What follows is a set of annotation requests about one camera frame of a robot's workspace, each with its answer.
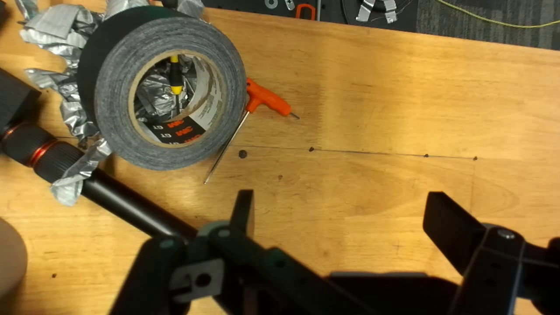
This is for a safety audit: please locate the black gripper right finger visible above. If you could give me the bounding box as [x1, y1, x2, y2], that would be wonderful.
[423, 193, 560, 315]

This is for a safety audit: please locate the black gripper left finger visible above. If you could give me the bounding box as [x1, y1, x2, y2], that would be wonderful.
[208, 191, 327, 315]

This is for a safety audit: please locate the yellow black screwdriver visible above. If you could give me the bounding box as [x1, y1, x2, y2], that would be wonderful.
[169, 54, 181, 96]

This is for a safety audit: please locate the beige tape roll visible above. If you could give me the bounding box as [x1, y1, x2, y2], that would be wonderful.
[0, 219, 27, 298]

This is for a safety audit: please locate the crumpled silver tape wad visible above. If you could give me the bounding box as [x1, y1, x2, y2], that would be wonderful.
[17, 0, 150, 205]

